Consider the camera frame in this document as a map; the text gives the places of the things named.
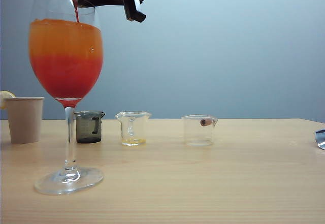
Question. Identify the beige paper cup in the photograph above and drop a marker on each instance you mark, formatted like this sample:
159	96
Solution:
24	122

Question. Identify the yellow lemon slice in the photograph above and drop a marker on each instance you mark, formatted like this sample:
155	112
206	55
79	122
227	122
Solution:
5	95

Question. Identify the smoky grey measuring cup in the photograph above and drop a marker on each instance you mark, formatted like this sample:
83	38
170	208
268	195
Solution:
87	130

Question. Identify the wine glass with juice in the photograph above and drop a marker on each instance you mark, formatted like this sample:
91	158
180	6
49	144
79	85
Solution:
65	64

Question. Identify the silver metal spoon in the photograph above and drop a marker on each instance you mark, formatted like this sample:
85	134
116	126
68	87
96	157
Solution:
321	139

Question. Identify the clear measuring cup brown mark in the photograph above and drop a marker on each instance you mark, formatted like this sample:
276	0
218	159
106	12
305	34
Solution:
199	135

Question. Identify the clear measuring cup yellow residue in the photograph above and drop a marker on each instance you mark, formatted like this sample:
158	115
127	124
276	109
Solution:
133	141

